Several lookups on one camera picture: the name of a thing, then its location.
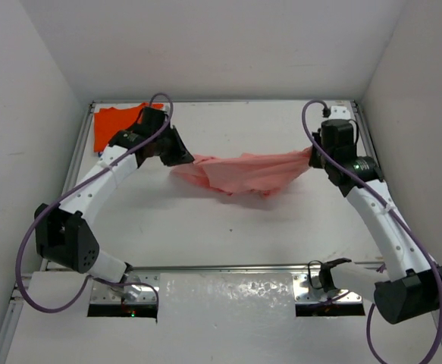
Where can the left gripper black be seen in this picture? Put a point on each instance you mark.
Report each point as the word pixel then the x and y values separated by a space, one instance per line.
pixel 173 145

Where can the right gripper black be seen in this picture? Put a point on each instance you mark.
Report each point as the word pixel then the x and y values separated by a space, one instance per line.
pixel 315 160

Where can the pink t-shirt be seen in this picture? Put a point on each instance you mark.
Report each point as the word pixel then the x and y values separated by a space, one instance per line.
pixel 264 175

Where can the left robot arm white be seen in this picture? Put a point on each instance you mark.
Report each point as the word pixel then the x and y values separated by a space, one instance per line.
pixel 64 229

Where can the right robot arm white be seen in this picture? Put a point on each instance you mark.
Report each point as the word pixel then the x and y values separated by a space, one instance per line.
pixel 409 287

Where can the folded orange t-shirt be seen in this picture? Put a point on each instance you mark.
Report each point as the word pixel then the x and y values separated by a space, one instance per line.
pixel 108 121

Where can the white foam front panel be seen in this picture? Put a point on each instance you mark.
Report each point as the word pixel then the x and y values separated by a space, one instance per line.
pixel 213 318

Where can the aluminium table frame rail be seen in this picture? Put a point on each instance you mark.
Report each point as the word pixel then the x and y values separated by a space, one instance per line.
pixel 161 225

